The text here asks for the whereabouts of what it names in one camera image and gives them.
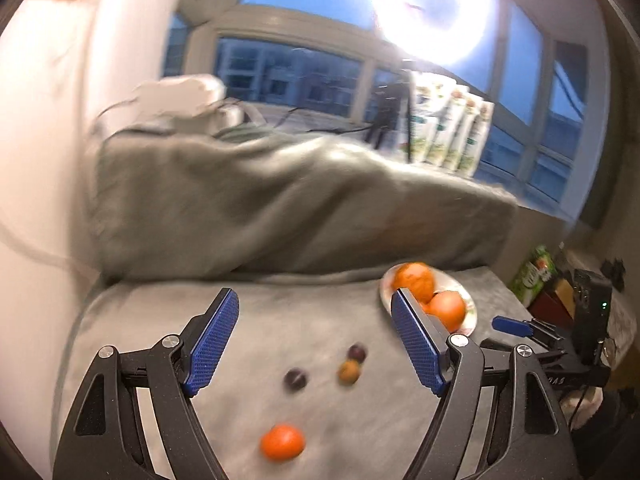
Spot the large smooth orange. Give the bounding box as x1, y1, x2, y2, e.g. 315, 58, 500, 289
423, 290, 466, 333

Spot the large speckled orange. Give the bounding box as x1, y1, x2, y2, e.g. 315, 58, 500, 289
392, 262, 435, 304

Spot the dark plum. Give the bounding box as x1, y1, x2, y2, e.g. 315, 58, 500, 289
347, 342, 368, 364
283, 367, 308, 392

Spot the brown longan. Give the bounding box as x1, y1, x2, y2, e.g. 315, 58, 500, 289
337, 360, 361, 386

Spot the small front mandarin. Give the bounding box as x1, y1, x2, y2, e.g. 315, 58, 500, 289
260, 425, 306, 462

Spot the red cardboard box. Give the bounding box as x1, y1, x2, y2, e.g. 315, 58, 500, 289
528, 278, 575, 330

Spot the green tissue pack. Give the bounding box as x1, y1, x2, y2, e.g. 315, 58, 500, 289
509, 245, 556, 308

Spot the floral white plate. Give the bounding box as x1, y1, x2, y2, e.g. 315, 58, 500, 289
378, 264, 478, 337

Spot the grey fleece blanket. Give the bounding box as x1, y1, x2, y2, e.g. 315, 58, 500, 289
54, 127, 518, 479

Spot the black tripod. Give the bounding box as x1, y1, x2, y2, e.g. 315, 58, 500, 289
364, 58, 416, 164

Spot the white power strip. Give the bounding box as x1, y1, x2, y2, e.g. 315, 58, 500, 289
134, 74, 244, 136

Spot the black camera box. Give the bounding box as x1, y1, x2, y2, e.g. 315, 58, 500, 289
572, 269, 612, 366

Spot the white power cable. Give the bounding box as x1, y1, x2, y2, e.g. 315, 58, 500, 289
0, 98, 141, 271

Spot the ring light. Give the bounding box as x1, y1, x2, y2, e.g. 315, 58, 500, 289
369, 0, 499, 70

